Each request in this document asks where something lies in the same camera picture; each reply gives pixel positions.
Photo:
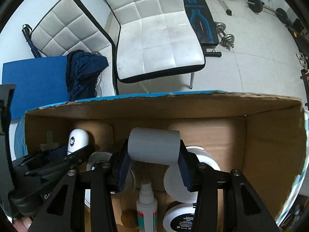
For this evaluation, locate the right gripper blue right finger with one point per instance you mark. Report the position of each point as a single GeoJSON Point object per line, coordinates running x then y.
{"type": "Point", "coordinates": [187, 163]}

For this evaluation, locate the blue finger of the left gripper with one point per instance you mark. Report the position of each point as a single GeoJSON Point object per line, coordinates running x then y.
{"type": "Point", "coordinates": [57, 160]}

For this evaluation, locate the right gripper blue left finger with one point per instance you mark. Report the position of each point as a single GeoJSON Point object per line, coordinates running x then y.
{"type": "Point", "coordinates": [123, 165]}

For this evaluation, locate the white round jar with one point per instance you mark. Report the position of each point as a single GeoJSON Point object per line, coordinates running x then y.
{"type": "Point", "coordinates": [178, 177]}

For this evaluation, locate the white earbud case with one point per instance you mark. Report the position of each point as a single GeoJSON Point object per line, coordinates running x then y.
{"type": "Point", "coordinates": [78, 139]}

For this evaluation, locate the silver tin gold lid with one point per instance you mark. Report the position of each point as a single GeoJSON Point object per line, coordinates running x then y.
{"type": "Point", "coordinates": [112, 159]}

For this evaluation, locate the small white cylinder cap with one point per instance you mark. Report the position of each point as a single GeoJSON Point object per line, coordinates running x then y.
{"type": "Point", "coordinates": [154, 146]}

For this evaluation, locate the white spray bottle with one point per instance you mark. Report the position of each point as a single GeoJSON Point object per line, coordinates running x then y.
{"type": "Point", "coordinates": [147, 208]}

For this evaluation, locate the black lid white jar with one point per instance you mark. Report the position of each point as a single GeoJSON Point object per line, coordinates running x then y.
{"type": "Point", "coordinates": [179, 217]}

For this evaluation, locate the small brown wooden ball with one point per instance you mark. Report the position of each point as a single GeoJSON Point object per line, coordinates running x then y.
{"type": "Point", "coordinates": [129, 218]}

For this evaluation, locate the small silver lid tin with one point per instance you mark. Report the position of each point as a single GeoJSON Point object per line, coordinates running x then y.
{"type": "Point", "coordinates": [87, 198]}

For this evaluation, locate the person's left hand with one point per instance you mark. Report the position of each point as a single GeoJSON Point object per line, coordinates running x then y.
{"type": "Point", "coordinates": [22, 224]}

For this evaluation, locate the blue striped cloth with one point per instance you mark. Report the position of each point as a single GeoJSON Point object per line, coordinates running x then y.
{"type": "Point", "coordinates": [20, 147]}

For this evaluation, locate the blue foam mat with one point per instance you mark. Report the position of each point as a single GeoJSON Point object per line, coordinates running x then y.
{"type": "Point", "coordinates": [39, 82]}

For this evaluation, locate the open cardboard box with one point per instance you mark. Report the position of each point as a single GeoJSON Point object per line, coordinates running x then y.
{"type": "Point", "coordinates": [242, 153]}

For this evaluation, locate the dark blue garment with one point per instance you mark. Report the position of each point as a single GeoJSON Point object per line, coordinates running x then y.
{"type": "Point", "coordinates": [82, 72]}

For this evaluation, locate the right white quilted chair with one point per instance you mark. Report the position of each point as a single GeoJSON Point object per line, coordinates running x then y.
{"type": "Point", "coordinates": [156, 39]}

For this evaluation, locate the white quilted chair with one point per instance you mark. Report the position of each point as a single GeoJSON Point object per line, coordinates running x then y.
{"type": "Point", "coordinates": [156, 39]}
{"type": "Point", "coordinates": [69, 26]}

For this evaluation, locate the left white quilted chair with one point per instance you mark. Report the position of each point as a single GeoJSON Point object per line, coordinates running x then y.
{"type": "Point", "coordinates": [69, 26]}

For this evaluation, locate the chrome dumbbell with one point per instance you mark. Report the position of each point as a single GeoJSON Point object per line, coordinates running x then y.
{"type": "Point", "coordinates": [227, 39]}

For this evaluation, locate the black blue weight bench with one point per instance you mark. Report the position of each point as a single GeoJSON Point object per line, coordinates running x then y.
{"type": "Point", "coordinates": [203, 24]}

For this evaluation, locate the barbell on floor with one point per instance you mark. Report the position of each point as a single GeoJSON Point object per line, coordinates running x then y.
{"type": "Point", "coordinates": [257, 6]}

